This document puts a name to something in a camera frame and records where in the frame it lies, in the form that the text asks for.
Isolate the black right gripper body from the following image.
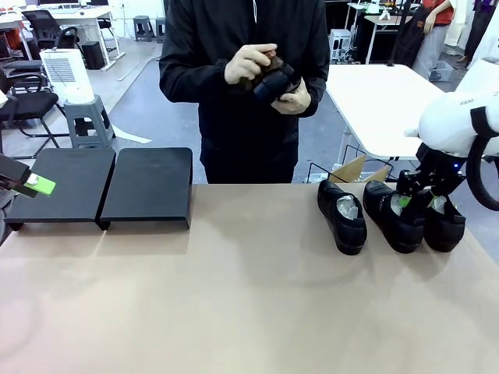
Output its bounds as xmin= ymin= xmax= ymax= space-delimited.
xmin=415 ymin=142 xmax=467 ymax=185

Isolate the black leather shoe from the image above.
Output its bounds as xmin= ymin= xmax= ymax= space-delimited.
xmin=317 ymin=178 xmax=368 ymax=256
xmin=423 ymin=192 xmax=467 ymax=253
xmin=363 ymin=178 xmax=426 ymax=254
xmin=228 ymin=54 xmax=304 ymax=104

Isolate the person's right forearm black sleeve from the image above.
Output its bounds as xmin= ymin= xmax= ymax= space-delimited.
xmin=158 ymin=54 xmax=235 ymax=105

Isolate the person's left forearm black sleeve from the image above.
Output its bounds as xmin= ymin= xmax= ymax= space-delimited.
xmin=298 ymin=64 xmax=331 ymax=118

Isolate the black shoe stand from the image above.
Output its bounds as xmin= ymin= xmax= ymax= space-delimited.
xmin=4 ymin=147 xmax=117 ymax=231
xmin=97 ymin=146 xmax=194 ymax=231

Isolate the black pole stand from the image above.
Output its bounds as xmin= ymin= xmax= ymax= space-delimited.
xmin=387 ymin=0 xmax=411 ymax=68

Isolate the person's left hand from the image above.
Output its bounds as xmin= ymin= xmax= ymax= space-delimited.
xmin=271 ymin=79 xmax=312 ymax=116

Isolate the person's right hand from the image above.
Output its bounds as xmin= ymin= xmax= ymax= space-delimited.
xmin=225 ymin=43 xmax=278 ymax=86

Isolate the cardboard box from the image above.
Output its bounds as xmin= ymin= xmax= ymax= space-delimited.
xmin=330 ymin=154 xmax=393 ymax=184

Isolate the black office chair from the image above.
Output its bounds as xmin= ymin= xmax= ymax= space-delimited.
xmin=21 ymin=9 xmax=81 ymax=60
xmin=0 ymin=60 xmax=72 ymax=157

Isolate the large white table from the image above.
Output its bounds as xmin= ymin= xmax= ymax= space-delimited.
xmin=325 ymin=64 xmax=499 ymax=161

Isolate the large grey plastic stool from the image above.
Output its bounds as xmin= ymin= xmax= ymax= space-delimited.
xmin=62 ymin=96 xmax=117 ymax=150

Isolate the grey storage bin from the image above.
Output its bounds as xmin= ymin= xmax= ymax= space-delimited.
xmin=428 ymin=59 xmax=455 ymax=83

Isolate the white air purifier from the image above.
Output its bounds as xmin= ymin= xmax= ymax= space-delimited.
xmin=38 ymin=48 xmax=96 ymax=104

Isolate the dark denim garment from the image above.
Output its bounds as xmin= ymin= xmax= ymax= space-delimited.
xmin=395 ymin=14 xmax=429 ymax=68

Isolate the mannequin with red shirt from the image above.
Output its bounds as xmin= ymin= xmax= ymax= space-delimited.
xmin=412 ymin=0 xmax=457 ymax=79

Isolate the black computer tower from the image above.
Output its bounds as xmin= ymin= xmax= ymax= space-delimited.
xmin=80 ymin=40 xmax=106 ymax=71

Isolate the white hanging garment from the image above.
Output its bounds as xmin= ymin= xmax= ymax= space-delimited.
xmin=444 ymin=0 xmax=475 ymax=50

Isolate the dark purple hanging garment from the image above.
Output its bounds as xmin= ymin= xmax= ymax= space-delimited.
xmin=462 ymin=0 xmax=499 ymax=65

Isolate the white computer case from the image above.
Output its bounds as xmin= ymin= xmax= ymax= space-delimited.
xmin=329 ymin=28 xmax=356 ymax=64

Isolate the white office desk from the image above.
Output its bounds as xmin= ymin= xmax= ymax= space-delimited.
xmin=0 ymin=0 xmax=126 ymax=72

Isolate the person torso black jacket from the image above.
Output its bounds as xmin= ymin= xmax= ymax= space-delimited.
xmin=158 ymin=0 xmax=331 ymax=185

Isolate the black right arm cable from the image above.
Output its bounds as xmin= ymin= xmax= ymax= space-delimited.
xmin=465 ymin=105 xmax=499 ymax=213

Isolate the black wire rack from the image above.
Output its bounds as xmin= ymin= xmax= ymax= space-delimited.
xmin=308 ymin=143 xmax=370 ymax=184

